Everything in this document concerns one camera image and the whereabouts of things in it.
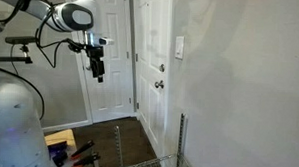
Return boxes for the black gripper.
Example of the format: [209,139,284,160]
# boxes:
[86,45,105,83]

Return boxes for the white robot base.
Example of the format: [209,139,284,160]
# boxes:
[0,72,57,167]

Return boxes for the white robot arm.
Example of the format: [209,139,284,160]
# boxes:
[0,0,111,83]

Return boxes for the silver door knob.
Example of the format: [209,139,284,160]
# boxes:
[154,80,164,89]

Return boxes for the silver deadbolt lock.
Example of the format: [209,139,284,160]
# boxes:
[159,64,165,72]

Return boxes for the orange black clamp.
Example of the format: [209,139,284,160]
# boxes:
[71,140,94,159]
[73,154,101,167]

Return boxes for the wooden board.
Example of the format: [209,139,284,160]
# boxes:
[45,129,76,151]

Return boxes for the white closet door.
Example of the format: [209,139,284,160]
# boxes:
[65,0,140,125]

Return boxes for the white front door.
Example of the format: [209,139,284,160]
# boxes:
[134,0,171,157]

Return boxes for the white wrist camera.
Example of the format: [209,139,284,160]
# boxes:
[83,30,115,48]

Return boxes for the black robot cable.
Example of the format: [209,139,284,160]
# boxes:
[33,2,90,70]

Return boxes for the black camera on stand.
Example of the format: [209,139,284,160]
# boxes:
[0,36,36,63]

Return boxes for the white wall light switch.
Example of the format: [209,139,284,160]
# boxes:
[174,36,184,60]

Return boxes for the metal wire shoe rack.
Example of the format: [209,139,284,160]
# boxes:
[114,114,191,167]

